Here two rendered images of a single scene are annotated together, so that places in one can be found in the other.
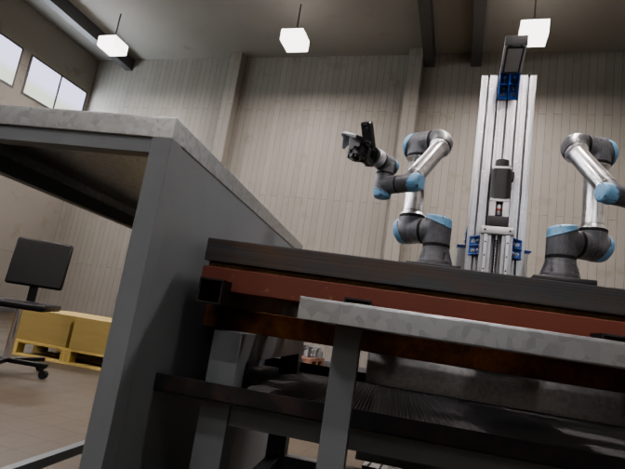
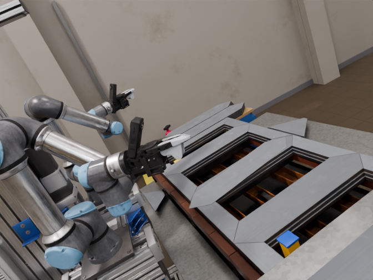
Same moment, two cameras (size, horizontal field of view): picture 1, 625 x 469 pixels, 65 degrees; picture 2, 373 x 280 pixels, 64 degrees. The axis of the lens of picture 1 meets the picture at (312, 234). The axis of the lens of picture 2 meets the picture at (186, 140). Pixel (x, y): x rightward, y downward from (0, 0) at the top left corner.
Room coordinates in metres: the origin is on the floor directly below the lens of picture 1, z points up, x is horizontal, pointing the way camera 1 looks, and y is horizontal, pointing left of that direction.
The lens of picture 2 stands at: (2.12, 0.63, 1.74)
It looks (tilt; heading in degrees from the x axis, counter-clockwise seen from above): 21 degrees down; 244
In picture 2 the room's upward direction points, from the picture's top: 25 degrees counter-clockwise
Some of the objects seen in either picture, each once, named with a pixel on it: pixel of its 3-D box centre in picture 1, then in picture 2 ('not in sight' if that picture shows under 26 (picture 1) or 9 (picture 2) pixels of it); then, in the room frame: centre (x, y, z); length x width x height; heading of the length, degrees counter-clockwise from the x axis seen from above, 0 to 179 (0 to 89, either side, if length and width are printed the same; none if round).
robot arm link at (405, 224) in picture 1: (416, 187); (35, 199); (2.19, -0.45, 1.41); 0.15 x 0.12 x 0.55; 47
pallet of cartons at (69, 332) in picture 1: (94, 340); not in sight; (5.26, 2.09, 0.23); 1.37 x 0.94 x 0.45; 73
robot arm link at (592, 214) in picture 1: (592, 197); (59, 140); (1.97, -1.15, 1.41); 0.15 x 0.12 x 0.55; 98
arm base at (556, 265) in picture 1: (560, 268); (98, 190); (1.95, -1.02, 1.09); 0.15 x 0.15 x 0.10
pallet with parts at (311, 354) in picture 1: (288, 352); not in sight; (9.24, 0.11, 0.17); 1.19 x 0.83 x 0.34; 72
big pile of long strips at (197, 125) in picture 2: not in sight; (204, 123); (0.81, -1.57, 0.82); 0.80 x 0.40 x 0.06; 169
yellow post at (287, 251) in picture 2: not in sight; (295, 259); (1.58, -0.06, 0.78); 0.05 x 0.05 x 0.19; 79
